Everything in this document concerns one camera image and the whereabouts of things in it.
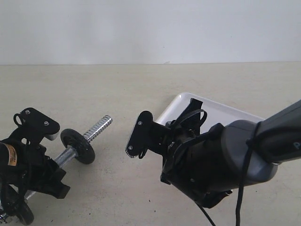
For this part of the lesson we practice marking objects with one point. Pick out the near black weight plate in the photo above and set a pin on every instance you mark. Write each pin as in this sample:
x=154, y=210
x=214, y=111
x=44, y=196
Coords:
x=19, y=207

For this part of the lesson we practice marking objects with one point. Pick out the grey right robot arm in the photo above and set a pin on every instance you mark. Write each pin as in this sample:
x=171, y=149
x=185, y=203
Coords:
x=208, y=166

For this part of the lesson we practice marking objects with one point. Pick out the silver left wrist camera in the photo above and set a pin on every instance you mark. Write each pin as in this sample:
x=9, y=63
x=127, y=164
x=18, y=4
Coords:
x=35, y=126

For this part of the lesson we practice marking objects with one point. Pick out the chrome dumbbell bar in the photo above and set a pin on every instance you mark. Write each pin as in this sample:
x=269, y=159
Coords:
x=68, y=154

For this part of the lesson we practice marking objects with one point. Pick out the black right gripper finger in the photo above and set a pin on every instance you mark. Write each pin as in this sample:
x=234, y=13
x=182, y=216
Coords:
x=186, y=117

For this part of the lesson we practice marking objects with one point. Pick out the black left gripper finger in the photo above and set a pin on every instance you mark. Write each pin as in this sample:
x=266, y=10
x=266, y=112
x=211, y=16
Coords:
x=57, y=189

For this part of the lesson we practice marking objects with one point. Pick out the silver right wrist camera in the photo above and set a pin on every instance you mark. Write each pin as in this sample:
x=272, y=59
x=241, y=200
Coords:
x=147, y=135

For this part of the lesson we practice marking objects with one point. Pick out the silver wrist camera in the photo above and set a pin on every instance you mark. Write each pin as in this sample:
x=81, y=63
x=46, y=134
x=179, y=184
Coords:
x=147, y=135
x=35, y=126

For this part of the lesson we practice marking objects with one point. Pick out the far black weight plate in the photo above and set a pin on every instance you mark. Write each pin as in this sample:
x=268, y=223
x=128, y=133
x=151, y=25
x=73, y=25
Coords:
x=85, y=152

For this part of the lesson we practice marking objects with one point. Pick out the white plastic tray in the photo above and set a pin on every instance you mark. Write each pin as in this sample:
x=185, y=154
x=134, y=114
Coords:
x=217, y=112

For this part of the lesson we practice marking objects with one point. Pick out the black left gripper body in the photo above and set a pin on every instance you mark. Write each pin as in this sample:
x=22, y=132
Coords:
x=26, y=167

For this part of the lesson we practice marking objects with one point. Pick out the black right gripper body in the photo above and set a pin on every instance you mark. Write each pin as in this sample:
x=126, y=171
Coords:
x=173, y=138

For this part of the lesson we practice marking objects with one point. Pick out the chrome spin-lock collar nut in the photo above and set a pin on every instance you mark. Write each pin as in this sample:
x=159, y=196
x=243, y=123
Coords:
x=6, y=219

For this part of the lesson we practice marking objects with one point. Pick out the black weight plate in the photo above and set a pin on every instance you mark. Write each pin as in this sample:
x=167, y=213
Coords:
x=19, y=207
x=85, y=152

